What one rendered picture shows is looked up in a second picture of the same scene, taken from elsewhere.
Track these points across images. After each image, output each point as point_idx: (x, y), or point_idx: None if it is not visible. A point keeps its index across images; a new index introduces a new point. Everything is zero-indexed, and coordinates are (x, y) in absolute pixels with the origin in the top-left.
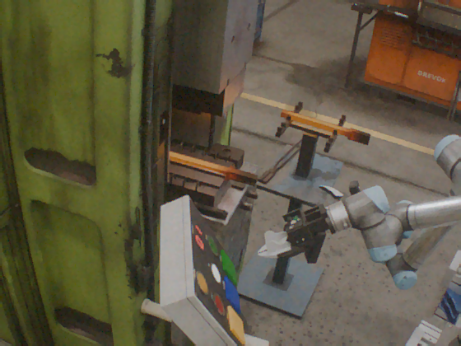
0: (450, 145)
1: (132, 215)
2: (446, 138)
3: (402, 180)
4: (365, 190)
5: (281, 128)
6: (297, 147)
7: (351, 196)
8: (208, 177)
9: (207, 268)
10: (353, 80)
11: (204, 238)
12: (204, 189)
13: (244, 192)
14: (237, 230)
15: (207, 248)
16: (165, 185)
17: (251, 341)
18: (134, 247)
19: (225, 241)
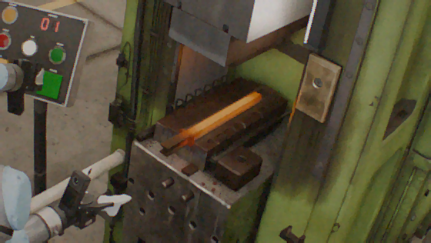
0: (3, 165)
1: (123, 43)
2: (18, 171)
3: None
4: (1, 65)
5: (286, 227)
6: None
7: (9, 66)
8: (186, 124)
9: (26, 31)
10: None
11: (56, 38)
12: (169, 118)
13: (178, 173)
14: (164, 207)
15: (48, 40)
16: (170, 82)
17: (38, 195)
18: (120, 75)
19: (131, 165)
